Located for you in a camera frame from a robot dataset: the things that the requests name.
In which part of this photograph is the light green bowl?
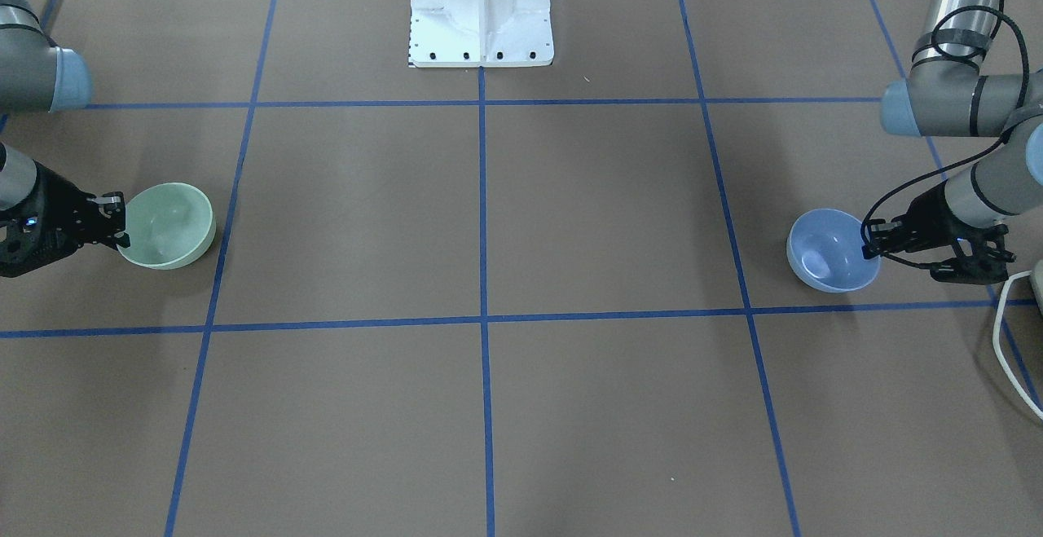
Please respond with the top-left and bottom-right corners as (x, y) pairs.
(117, 182), (217, 271)

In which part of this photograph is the blue bowl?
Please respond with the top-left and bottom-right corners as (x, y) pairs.
(786, 208), (882, 293)

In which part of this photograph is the white power cable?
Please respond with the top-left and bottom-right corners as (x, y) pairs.
(992, 270), (1043, 422)

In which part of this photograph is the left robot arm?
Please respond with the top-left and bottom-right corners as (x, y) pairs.
(860, 0), (1042, 285)

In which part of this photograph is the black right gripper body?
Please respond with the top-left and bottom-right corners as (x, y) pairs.
(1, 165), (100, 278)

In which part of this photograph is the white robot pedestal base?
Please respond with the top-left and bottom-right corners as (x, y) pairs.
(407, 0), (555, 68)

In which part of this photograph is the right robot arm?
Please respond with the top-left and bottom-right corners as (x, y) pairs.
(1, 0), (130, 278)

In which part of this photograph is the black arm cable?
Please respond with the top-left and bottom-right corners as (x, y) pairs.
(860, 4), (1030, 269)

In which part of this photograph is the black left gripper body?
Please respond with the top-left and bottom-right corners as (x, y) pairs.
(895, 185), (1016, 285)

